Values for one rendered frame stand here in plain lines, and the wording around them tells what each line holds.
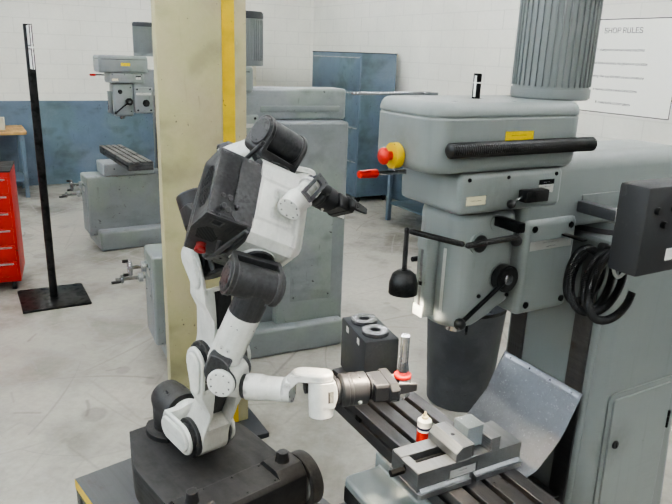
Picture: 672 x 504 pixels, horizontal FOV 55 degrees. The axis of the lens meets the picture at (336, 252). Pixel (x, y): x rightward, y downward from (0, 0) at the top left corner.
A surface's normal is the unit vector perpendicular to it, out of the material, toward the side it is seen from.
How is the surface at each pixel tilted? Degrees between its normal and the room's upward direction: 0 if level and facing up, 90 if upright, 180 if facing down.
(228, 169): 58
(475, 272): 90
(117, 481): 0
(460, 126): 90
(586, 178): 90
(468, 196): 90
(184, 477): 0
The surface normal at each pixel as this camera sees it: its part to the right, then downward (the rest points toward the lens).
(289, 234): 0.56, -0.30
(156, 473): 0.04, -0.95
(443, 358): -0.66, 0.26
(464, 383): -0.05, 0.35
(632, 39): -0.87, 0.11
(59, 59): 0.49, 0.27
